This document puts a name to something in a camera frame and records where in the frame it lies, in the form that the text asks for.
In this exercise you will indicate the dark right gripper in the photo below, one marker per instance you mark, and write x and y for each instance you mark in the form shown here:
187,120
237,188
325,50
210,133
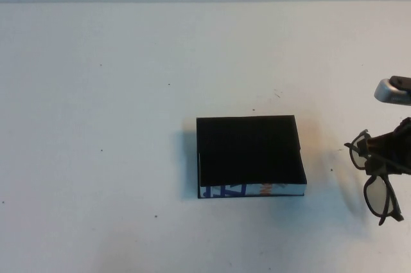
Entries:
401,144

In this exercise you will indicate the black framed glasses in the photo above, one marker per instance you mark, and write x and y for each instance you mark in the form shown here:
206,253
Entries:
382,196

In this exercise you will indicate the black glasses case printed side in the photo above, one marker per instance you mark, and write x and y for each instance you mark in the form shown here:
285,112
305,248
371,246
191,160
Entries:
247,147

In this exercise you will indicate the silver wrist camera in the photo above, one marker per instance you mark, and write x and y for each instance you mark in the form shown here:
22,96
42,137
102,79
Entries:
387,93

